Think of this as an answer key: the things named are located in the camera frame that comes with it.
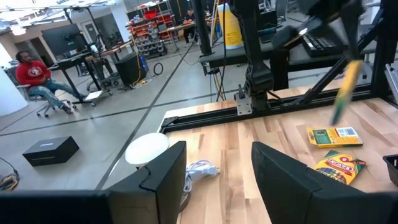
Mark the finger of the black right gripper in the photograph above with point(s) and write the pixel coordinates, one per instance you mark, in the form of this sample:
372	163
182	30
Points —
353	31
290	34

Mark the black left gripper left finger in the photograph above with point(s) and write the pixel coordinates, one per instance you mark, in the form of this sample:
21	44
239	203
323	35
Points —
161	193

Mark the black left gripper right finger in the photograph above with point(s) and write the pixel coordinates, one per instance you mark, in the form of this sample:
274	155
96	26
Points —
289	193

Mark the dark grey desk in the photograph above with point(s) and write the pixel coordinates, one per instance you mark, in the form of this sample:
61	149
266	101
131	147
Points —
295	59

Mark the black keyboard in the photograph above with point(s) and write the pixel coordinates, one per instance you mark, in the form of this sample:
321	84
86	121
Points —
323	46

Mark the white bulb lamp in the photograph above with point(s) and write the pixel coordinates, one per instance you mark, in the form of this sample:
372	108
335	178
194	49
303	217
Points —
146	149

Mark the yellow plastic jug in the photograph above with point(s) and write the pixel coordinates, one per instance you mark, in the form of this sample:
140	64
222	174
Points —
231	31

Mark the grey side table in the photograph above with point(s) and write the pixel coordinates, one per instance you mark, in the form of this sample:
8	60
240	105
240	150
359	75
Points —
217	59

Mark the black pole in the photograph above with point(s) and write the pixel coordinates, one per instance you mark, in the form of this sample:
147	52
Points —
201	28

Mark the person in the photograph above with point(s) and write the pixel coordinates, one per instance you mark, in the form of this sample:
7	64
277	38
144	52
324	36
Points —
189	29
34	73

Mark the black perforated basket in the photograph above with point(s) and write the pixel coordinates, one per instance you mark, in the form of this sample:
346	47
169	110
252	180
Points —
392	169

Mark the black box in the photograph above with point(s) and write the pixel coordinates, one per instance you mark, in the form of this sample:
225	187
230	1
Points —
49	151

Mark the black computer tower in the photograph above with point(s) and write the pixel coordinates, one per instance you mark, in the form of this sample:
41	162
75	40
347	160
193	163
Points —
130	70

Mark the shelf with red bins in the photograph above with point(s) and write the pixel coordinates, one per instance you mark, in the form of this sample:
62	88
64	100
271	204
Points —
149	34

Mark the grey office chair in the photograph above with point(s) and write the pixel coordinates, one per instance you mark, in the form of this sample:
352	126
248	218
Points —
43	107

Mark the black monitor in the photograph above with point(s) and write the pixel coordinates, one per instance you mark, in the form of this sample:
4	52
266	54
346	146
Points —
62	40

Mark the grey mounting bracket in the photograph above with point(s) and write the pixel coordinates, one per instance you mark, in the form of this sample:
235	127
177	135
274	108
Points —
243	105

